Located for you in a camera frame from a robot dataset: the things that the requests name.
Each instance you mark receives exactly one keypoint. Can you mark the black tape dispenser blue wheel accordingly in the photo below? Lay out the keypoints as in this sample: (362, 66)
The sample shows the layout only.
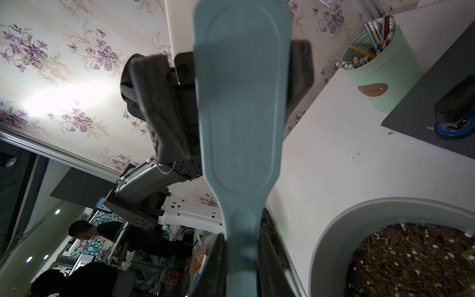
(455, 111)

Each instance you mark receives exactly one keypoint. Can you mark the dark grey book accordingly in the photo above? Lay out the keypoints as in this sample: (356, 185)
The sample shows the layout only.
(415, 116)

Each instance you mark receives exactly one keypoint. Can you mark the grey ceramic pot with soil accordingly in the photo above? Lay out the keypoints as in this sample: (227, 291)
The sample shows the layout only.
(396, 247)

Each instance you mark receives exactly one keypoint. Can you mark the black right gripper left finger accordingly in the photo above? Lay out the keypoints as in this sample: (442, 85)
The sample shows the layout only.
(212, 280)

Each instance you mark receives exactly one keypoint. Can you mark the light teal scrub brush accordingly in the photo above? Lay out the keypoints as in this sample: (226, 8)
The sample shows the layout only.
(241, 56)

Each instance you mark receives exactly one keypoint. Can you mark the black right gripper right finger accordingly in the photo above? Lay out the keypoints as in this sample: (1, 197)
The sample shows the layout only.
(274, 278)

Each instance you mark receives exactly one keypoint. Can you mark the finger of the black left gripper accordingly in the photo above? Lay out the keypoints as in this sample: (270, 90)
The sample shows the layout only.
(301, 74)
(155, 93)

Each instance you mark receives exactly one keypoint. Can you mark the person in dark shirt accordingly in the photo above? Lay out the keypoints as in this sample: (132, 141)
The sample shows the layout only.
(133, 238)

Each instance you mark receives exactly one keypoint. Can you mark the mint green pencil cup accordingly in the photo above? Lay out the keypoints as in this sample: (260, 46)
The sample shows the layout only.
(381, 64)

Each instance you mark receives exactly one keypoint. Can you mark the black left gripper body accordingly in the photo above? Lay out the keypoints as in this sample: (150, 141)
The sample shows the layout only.
(182, 76)

